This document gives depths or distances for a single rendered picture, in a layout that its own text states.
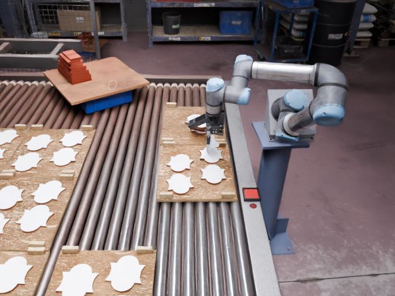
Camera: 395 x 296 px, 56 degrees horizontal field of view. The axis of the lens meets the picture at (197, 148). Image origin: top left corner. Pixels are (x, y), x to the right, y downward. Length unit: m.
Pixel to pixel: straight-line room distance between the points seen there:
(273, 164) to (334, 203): 1.05
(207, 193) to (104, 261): 0.53
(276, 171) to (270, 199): 0.24
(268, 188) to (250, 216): 0.80
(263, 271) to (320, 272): 1.29
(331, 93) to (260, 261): 0.70
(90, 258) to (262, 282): 0.62
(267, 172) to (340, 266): 0.85
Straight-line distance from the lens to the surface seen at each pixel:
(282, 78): 1.66
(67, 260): 1.47
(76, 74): 2.40
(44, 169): 1.90
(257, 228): 1.57
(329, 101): 1.56
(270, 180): 2.36
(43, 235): 1.58
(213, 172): 1.76
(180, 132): 2.06
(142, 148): 1.97
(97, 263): 1.44
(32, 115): 2.44
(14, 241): 1.60
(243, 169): 1.85
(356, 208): 3.23
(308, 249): 2.80
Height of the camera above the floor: 2.05
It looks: 35 degrees down
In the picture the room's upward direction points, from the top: 2 degrees clockwise
